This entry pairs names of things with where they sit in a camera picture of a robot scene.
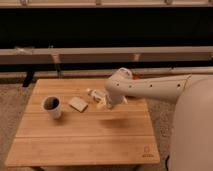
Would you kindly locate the grey metal rail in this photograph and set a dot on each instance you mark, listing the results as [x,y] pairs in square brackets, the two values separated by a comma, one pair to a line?
[101,55]

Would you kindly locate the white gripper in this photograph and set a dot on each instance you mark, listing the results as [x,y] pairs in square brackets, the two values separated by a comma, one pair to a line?
[112,100]

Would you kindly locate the wooden table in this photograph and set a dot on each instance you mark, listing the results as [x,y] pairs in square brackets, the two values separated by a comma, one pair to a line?
[96,136]

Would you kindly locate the white plastic bottle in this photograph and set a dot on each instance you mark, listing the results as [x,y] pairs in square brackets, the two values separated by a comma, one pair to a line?
[97,95]

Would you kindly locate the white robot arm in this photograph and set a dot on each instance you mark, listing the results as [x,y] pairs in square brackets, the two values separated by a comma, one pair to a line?
[191,147]

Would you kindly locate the white paper cup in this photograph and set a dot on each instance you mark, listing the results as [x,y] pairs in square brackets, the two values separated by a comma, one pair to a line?
[51,105]

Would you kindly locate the orange ceramic bowl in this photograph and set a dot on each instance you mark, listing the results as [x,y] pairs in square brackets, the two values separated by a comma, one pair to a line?
[136,77]

